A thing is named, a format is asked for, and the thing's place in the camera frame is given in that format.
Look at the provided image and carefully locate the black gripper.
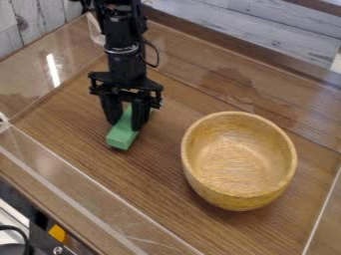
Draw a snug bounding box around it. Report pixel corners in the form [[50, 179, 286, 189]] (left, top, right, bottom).
[[88, 46, 165, 131]]

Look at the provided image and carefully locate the green rectangular block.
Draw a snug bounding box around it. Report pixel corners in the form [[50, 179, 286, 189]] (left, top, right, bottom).
[[106, 106, 139, 150]]

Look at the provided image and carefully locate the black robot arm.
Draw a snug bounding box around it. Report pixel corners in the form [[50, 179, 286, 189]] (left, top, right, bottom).
[[88, 0, 165, 131]]

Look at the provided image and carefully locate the brown wooden bowl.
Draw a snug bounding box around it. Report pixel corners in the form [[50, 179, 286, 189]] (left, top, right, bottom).
[[181, 112, 298, 211]]

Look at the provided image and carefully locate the black and yellow device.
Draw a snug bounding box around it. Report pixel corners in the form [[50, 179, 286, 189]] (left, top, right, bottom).
[[34, 211, 96, 255]]

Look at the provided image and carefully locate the clear acrylic corner bracket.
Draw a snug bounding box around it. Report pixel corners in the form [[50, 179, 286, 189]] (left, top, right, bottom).
[[87, 12, 106, 46]]

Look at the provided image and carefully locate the clear acrylic front wall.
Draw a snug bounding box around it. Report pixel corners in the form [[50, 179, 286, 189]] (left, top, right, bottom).
[[0, 122, 203, 255]]

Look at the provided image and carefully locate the black cable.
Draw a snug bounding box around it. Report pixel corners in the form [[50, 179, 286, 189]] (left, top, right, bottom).
[[0, 224, 32, 255]]

